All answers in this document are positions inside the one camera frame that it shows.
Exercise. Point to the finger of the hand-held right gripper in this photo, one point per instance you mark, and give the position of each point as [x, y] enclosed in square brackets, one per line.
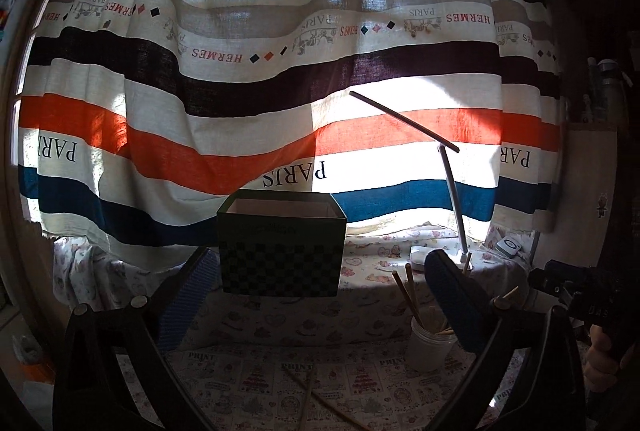
[547, 278]

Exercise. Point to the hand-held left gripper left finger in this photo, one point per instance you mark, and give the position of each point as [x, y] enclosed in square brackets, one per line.
[190, 298]

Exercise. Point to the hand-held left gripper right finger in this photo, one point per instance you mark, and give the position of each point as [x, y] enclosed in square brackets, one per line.
[455, 303]

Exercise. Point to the bamboo chopstick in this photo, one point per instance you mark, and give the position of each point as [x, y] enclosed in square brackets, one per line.
[506, 296]
[337, 411]
[305, 396]
[406, 296]

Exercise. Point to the bunch of bamboo chopsticks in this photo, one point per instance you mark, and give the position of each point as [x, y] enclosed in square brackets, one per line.
[411, 283]

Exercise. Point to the clear plastic cup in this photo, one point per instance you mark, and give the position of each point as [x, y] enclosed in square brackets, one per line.
[427, 351]

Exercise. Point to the person's right hand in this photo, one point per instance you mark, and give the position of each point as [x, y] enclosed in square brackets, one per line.
[602, 356]

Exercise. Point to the small white device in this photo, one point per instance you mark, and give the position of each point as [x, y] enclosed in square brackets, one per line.
[510, 246]

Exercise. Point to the printed tablecloth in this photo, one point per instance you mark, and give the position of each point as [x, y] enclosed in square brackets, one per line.
[260, 326]

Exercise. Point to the green checkered box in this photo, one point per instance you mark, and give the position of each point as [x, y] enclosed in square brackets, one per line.
[280, 256]

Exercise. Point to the silver desk lamp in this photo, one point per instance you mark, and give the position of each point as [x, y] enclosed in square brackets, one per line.
[452, 191]

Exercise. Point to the white plastic bag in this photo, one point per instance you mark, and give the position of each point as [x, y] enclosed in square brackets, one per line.
[27, 350]

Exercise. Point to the grey bottle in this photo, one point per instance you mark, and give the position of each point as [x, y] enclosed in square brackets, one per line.
[607, 86]

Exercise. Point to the striped printed curtain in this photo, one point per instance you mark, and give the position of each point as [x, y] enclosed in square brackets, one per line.
[250, 86]

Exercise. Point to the cartoon wall sticker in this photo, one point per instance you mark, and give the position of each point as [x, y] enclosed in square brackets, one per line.
[602, 206]

